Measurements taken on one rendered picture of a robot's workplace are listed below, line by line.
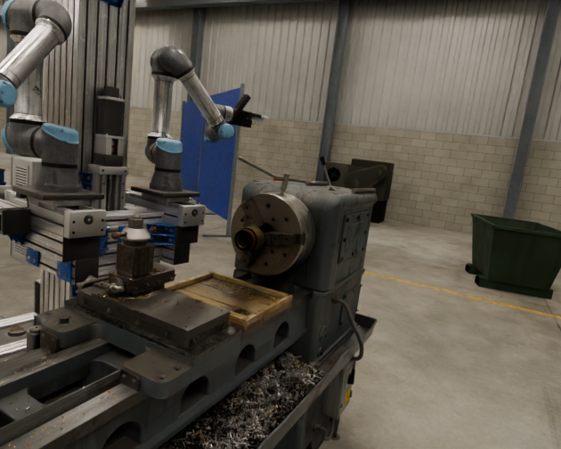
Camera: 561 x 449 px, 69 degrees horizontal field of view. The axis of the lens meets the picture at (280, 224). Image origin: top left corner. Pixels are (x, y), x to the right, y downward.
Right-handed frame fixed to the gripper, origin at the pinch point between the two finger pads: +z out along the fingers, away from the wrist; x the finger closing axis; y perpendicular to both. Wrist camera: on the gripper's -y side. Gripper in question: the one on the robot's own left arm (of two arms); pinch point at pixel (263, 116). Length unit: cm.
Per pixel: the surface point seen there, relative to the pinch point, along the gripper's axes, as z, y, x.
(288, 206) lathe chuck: -34, 27, 84
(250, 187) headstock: -32, 28, 52
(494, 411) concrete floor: 130, 144, 115
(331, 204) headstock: -15, 25, 86
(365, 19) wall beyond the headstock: 692, -268, -708
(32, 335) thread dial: -114, 58, 98
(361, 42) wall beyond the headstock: 690, -209, -701
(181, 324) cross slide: -86, 45, 122
